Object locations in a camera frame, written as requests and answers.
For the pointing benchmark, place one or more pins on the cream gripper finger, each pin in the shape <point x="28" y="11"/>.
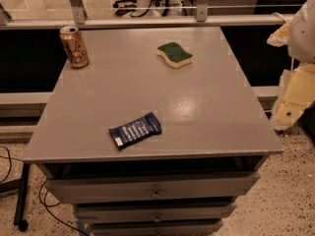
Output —
<point x="296" y="94"/>
<point x="280" y="37"/>

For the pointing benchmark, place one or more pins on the green and yellow sponge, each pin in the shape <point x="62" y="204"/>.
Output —
<point x="174" y="55"/>

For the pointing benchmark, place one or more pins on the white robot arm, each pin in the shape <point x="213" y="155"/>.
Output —
<point x="301" y="39"/>

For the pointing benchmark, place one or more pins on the blue rxbar blueberry wrapper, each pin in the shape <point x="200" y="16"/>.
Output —
<point x="135" y="131"/>

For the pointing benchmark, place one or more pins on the grey drawer cabinet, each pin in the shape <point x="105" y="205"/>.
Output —
<point x="157" y="136"/>

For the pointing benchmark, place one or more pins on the metal window railing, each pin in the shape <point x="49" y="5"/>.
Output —
<point x="110" y="14"/>

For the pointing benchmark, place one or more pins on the gold soda can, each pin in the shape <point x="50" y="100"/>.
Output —
<point x="74" y="47"/>

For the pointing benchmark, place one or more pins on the black stand leg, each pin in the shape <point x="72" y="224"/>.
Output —
<point x="21" y="185"/>

